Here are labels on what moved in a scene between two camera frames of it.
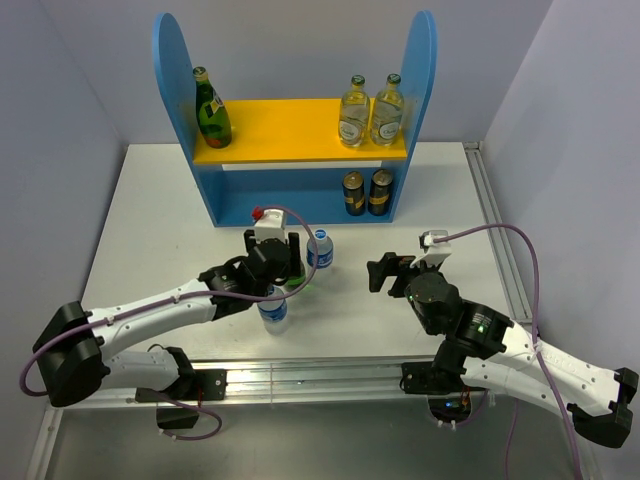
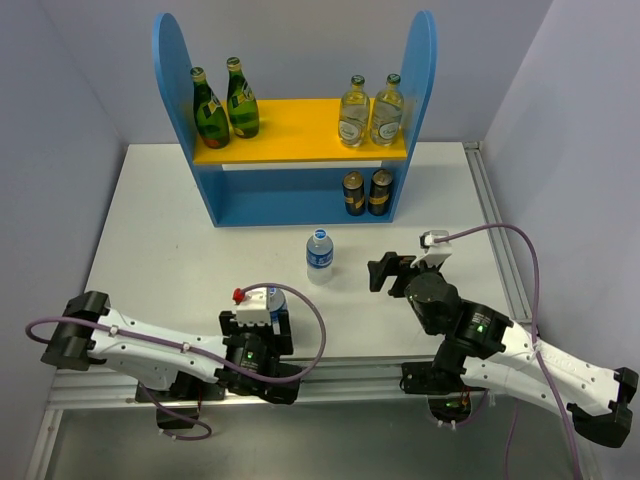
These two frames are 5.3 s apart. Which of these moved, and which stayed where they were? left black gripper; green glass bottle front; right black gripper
Moved: left black gripper; green glass bottle front
Stayed: right black gripper
